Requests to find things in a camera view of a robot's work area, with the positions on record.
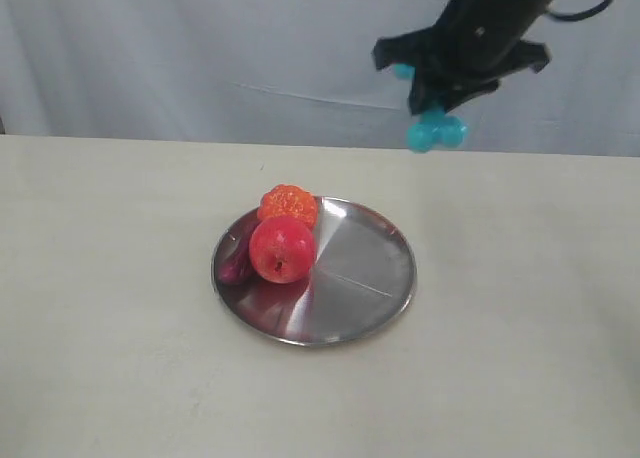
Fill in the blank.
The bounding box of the red apple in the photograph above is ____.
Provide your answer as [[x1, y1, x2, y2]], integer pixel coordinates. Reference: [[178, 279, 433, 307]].
[[249, 216, 316, 284]]

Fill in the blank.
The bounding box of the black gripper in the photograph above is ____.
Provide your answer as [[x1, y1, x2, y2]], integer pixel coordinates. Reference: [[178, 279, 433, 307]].
[[372, 0, 552, 116]]

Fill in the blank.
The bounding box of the black cable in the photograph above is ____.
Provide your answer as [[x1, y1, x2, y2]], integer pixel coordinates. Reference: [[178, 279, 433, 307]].
[[544, 0, 616, 23]]

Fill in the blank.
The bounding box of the teal toy bone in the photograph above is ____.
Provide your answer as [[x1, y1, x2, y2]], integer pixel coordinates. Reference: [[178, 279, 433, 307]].
[[392, 63, 468, 153]]

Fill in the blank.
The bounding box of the orange peeled tangerine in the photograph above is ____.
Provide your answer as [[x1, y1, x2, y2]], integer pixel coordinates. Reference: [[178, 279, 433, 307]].
[[257, 184, 318, 230]]

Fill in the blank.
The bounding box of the round stainless steel plate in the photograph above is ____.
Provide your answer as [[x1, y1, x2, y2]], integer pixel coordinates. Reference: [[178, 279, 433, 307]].
[[211, 196, 417, 347]]

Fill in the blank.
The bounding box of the white backdrop cloth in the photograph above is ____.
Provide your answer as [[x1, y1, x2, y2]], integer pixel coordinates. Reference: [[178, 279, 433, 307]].
[[1, 0, 639, 156]]

